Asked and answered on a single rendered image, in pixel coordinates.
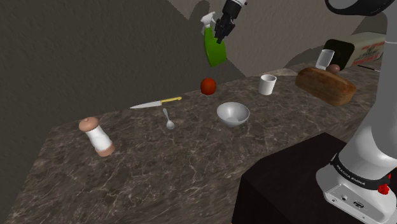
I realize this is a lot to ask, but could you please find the white box with black end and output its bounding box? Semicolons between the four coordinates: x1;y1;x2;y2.
322;31;387;71

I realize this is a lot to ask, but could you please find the dark robot stand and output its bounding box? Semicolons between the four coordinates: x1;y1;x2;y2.
231;132;375;224

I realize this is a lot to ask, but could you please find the yellow-handled knife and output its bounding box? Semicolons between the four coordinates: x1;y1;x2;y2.
129;95;183;110

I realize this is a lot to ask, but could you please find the silver spoon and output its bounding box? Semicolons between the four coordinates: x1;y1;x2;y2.
162;107;176;130

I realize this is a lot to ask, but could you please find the brown bread loaf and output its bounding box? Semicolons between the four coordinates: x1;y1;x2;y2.
294;67;358;107

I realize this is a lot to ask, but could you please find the clear drinking glass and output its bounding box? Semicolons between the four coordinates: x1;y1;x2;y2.
315;48;336;71

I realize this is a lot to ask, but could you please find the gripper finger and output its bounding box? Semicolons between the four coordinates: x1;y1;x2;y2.
223;20;236;39
214;18;225;45

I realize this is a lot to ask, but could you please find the red tomato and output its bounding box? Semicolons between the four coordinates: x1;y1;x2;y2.
200;77;217;96

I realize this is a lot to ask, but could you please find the grey bowl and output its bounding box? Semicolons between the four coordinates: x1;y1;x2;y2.
216;101;251;128

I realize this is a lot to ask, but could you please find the white cup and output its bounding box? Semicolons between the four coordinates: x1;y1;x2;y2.
258;74;278;96

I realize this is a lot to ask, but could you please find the green spray bottle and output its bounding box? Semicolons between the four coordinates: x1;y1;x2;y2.
200;11;228;67

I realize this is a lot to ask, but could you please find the white and brown pepper mill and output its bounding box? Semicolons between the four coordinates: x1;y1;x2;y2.
78;116;116;158

